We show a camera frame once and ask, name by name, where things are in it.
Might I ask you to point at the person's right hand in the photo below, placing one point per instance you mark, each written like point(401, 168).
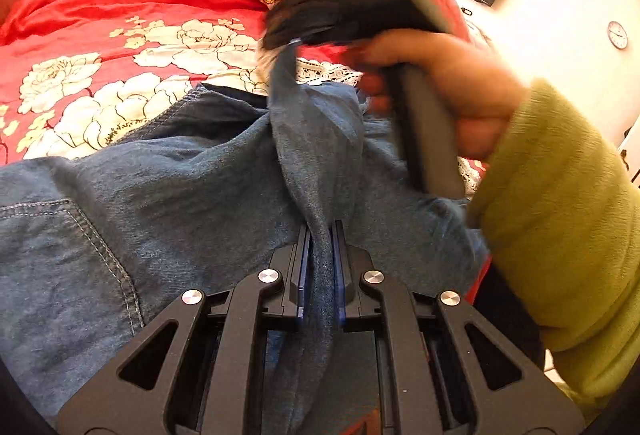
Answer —
point(475, 85)

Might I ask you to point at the red floral blanket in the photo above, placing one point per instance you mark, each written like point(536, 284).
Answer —
point(100, 10)

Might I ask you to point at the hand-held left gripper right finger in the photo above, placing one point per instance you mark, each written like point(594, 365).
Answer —
point(340, 275)

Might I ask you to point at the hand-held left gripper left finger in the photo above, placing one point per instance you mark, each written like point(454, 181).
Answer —
point(301, 275)

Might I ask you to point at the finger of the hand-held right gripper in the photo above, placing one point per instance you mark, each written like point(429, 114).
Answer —
point(285, 27)

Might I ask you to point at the person's right forearm green sleeve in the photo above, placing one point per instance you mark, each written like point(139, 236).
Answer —
point(560, 225)

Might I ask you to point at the round wall clock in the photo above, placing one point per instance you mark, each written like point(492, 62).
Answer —
point(618, 35)

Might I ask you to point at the blue denim pants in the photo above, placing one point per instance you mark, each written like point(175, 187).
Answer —
point(200, 195)

